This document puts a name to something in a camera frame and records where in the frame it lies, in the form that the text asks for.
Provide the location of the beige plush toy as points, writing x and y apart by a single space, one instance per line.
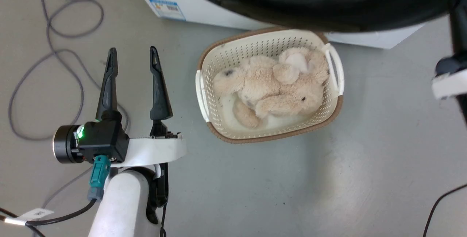
270 87

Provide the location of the white washing machine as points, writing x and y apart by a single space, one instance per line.
204 8

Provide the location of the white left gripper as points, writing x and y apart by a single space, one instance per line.
153 151

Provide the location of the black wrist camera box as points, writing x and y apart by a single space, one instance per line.
98 140

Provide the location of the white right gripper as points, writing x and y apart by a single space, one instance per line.
449 83

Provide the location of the black round washing machine door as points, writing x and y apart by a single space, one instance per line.
328 7

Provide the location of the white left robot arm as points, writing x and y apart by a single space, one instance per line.
120 204

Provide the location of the cream perforated laundry basket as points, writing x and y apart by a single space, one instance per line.
215 116

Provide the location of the blue energy label sticker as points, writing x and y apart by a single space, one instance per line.
167 9

